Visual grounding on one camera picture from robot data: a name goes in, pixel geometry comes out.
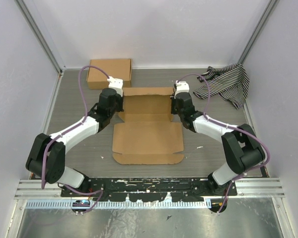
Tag cardboard box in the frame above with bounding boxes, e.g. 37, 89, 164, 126
86, 59, 132, 90
112, 87, 184, 165

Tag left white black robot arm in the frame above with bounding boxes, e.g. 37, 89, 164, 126
26, 88, 123, 197

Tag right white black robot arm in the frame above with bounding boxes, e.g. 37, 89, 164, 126
171, 92, 265, 196

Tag folded closed cardboard box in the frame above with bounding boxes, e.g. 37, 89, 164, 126
86, 59, 132, 90

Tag black white striped cloth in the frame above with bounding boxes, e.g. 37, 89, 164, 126
193, 63, 250, 109

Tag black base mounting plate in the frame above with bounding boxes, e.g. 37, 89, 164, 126
60, 177, 238, 202

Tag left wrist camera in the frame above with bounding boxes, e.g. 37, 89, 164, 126
107, 76, 123, 97

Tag aluminium front rail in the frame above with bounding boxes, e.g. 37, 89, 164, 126
14, 178, 285, 199

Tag left aluminium corner post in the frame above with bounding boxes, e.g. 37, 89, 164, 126
14, 0, 63, 75

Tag aluminium corner post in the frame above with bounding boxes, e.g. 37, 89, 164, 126
14, 0, 63, 75
237, 0, 280, 64

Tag white slotted cable duct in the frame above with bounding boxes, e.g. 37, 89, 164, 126
25, 199, 211, 210

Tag right aluminium corner post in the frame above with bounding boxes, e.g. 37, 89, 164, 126
237, 0, 280, 64

